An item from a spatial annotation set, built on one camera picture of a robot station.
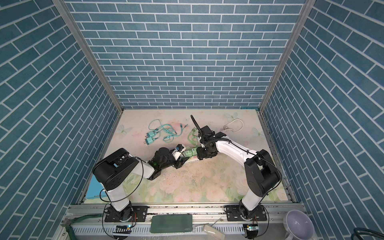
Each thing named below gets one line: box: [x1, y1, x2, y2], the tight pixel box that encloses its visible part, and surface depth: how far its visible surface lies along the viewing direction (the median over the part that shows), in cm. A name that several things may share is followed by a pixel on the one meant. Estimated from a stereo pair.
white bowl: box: [283, 209, 315, 240], surface depth 69 cm
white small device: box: [203, 224, 226, 240], surface depth 68 cm
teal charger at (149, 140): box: [145, 136, 155, 145], surface depth 101 cm
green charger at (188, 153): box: [185, 150, 193, 157], surface depth 90 cm
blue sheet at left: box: [85, 173, 106, 199], surface depth 80 cm
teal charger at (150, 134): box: [145, 130, 155, 138], surface depth 106 cm
